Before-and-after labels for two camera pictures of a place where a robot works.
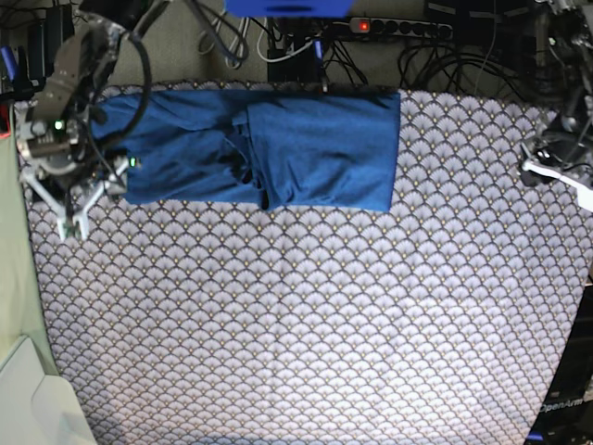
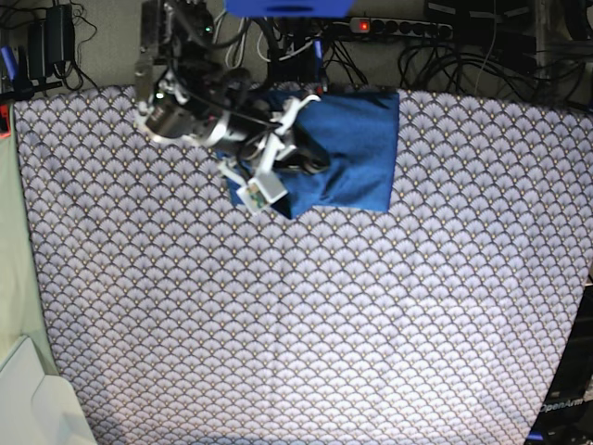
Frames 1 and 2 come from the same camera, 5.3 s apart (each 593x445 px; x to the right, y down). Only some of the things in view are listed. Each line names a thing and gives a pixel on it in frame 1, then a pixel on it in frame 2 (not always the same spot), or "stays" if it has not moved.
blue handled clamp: [18, 69] stays
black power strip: [373, 25] stays
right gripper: [74, 200] → [253, 168]
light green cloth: [20, 315] stays
